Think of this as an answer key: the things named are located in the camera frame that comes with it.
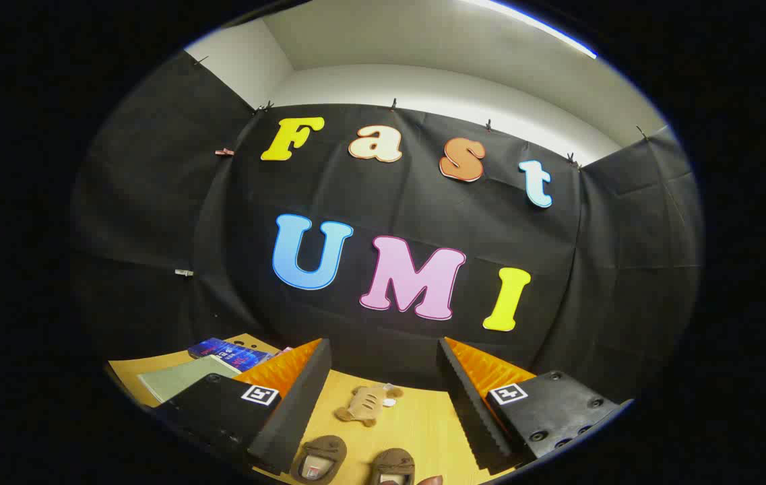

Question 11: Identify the brown fuzzy slipper shoe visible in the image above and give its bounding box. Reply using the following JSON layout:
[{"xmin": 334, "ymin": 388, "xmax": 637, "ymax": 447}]
[
  {"xmin": 290, "ymin": 435, "xmax": 348, "ymax": 485},
  {"xmin": 371, "ymin": 448, "xmax": 417, "ymax": 485}
]

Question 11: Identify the tan plush toy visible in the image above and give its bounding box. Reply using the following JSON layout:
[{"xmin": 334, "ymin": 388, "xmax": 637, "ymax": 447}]
[{"xmin": 334, "ymin": 384, "xmax": 404, "ymax": 428}]

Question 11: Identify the blue book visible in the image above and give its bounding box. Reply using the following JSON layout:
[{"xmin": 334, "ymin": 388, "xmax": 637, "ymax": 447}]
[{"xmin": 187, "ymin": 337, "xmax": 276, "ymax": 373}]

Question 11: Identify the row of black clips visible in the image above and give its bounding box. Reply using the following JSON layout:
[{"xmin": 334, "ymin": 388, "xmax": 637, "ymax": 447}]
[{"xmin": 193, "ymin": 55, "xmax": 649, "ymax": 169}]

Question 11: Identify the pale green fabric storage box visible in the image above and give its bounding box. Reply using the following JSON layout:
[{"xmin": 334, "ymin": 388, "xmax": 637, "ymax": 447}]
[{"xmin": 137, "ymin": 355, "xmax": 243, "ymax": 405}]

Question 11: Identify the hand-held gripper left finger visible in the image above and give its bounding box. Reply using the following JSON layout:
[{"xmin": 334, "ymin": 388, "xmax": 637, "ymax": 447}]
[{"xmin": 152, "ymin": 338, "xmax": 332, "ymax": 474}]

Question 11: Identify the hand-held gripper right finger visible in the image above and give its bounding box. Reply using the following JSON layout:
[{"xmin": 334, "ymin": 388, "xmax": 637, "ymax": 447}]
[{"xmin": 437, "ymin": 337, "xmax": 633, "ymax": 472}]

